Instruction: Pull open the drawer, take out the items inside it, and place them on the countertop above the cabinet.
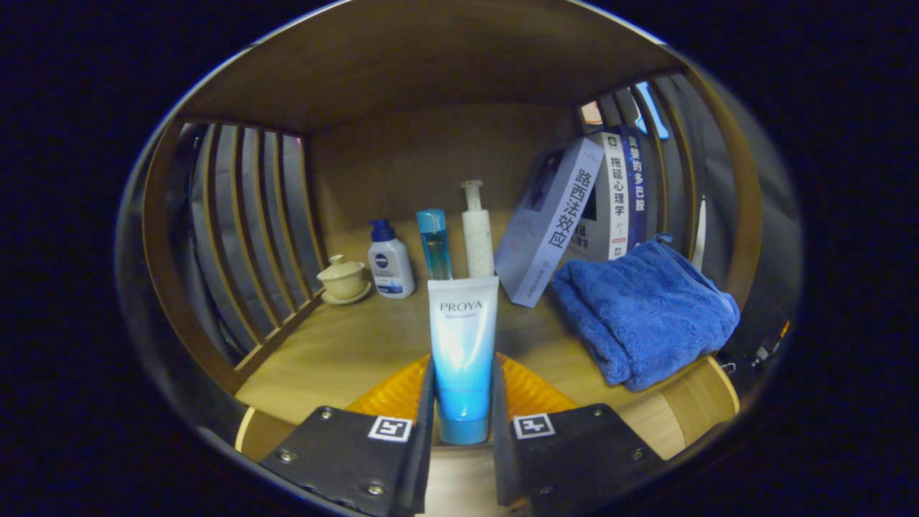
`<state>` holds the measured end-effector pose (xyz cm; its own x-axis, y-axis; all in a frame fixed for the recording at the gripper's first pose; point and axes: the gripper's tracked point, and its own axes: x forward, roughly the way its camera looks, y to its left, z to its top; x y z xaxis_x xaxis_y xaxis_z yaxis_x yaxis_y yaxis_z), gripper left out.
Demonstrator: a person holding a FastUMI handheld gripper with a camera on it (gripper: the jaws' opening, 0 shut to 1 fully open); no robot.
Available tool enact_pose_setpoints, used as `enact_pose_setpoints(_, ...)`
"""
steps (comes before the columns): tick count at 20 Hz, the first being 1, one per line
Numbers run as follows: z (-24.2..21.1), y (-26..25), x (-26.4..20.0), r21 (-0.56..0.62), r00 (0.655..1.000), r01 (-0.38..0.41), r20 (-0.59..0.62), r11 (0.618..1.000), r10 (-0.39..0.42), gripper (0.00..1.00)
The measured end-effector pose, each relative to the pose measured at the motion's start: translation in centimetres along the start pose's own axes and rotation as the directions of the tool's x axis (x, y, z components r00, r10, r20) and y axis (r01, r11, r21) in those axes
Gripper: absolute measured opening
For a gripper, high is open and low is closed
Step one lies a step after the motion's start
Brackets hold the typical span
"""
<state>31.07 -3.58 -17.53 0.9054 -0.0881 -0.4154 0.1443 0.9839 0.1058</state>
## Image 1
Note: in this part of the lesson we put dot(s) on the blue towel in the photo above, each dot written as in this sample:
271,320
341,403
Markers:
646,309

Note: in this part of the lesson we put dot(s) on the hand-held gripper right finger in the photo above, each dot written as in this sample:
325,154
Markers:
574,452

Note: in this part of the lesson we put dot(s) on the beige lidded teacup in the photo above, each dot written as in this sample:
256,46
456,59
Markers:
343,280

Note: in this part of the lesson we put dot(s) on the white and blue tube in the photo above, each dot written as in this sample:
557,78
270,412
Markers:
463,337

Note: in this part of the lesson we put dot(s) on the dark blue book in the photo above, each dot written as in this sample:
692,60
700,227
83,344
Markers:
637,187

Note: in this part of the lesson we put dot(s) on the white pump bottle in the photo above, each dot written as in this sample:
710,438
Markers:
477,240

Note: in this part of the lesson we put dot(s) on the black and orange tool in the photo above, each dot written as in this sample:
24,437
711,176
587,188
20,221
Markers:
761,352

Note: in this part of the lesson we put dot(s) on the wooden countertop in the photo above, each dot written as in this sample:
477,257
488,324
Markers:
344,352

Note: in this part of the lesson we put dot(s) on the clear blue bottle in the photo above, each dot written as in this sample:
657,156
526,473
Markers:
434,248

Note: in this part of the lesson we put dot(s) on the white spine book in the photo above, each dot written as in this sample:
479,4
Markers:
617,201

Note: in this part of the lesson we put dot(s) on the white lotion bottle blue cap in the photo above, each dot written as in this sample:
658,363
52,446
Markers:
391,269

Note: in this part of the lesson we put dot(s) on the wooden cabinet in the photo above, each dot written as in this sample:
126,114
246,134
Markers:
431,158

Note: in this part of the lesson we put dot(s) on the lavender book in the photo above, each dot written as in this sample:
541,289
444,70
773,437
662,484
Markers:
546,230

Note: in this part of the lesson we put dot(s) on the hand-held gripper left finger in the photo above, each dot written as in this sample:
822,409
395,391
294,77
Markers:
359,459

